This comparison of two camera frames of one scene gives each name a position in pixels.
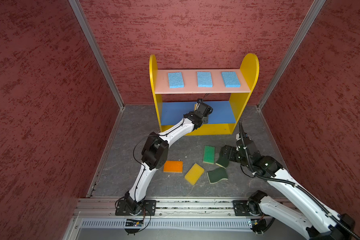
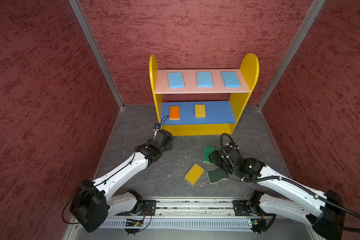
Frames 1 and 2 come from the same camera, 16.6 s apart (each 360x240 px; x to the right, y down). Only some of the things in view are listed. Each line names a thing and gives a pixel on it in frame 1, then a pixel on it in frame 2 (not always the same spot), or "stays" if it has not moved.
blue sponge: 175,80 stays
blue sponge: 204,79 stays
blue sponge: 230,79 stays
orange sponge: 173,166 → 174,112
